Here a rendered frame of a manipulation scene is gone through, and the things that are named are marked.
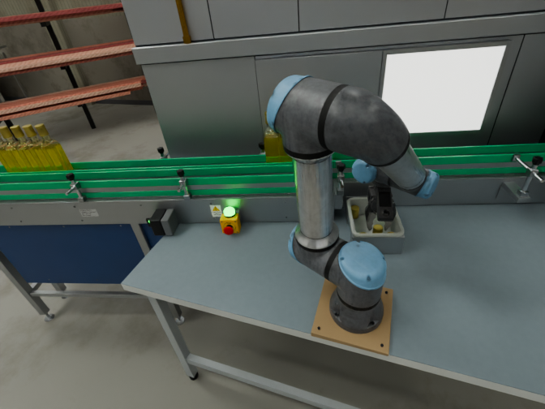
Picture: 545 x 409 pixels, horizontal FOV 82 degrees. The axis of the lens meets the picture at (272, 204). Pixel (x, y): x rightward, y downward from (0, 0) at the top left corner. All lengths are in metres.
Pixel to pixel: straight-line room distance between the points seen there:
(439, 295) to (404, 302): 0.11
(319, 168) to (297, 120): 0.13
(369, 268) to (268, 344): 1.12
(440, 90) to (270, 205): 0.79
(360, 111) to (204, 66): 0.95
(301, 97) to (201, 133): 0.96
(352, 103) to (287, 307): 0.67
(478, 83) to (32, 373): 2.48
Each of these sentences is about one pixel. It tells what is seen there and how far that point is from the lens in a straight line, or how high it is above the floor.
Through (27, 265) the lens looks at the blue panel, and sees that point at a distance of 2.11.
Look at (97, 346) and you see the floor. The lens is 2.15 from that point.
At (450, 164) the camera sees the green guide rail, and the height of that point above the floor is 0.93.
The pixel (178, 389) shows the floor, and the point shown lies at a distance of 1.83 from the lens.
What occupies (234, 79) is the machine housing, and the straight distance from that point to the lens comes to 1.37.
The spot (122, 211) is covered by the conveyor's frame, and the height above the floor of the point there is 0.82.
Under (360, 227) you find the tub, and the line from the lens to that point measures 1.25.
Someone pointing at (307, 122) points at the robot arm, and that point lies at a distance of 0.56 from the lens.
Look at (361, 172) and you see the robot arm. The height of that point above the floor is 1.10.
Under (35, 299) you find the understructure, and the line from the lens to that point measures 2.34.
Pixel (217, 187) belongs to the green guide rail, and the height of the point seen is 0.92.
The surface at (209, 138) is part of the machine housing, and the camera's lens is 1.49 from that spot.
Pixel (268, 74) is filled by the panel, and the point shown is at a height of 1.27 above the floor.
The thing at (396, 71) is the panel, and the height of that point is 1.25.
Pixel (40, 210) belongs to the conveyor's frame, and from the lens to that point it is 1.71.
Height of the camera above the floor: 1.57
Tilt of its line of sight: 36 degrees down
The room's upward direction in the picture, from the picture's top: 6 degrees counter-clockwise
